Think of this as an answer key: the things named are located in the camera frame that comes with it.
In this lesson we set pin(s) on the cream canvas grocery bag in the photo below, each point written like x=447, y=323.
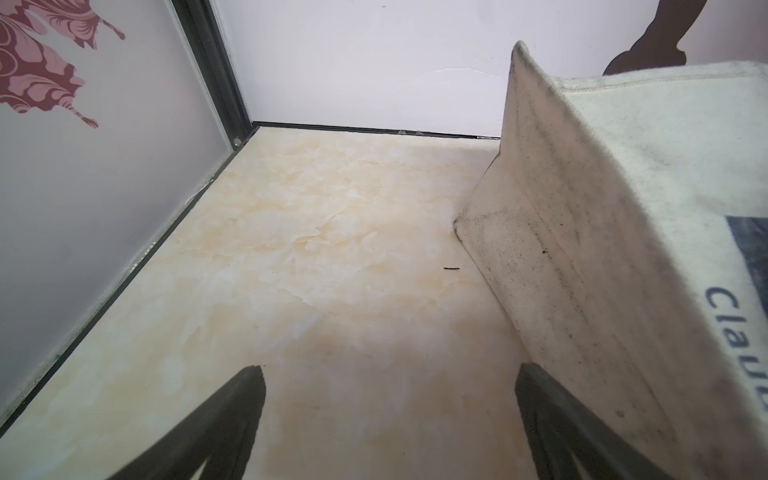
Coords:
x=622, y=226

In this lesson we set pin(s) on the black metal frame post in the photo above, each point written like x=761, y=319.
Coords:
x=203, y=34

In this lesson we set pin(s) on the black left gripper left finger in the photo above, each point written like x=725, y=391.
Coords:
x=214, y=441

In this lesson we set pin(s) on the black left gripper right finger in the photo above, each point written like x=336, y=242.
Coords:
x=567, y=440

